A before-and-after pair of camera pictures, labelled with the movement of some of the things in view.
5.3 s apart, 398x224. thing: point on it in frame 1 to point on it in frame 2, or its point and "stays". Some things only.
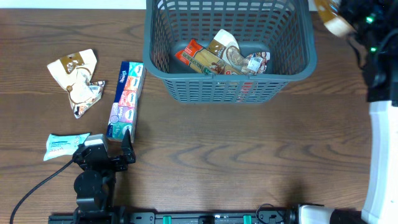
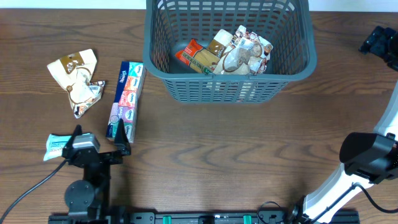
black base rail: (121, 216) stays
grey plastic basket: (285, 28) stays
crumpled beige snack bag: (74, 73) stays
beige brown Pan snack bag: (328, 12) to (258, 48)
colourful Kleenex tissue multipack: (124, 112) stays
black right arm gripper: (351, 14) to (376, 40)
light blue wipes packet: (59, 145) stays
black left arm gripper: (120, 163) to (122, 147)
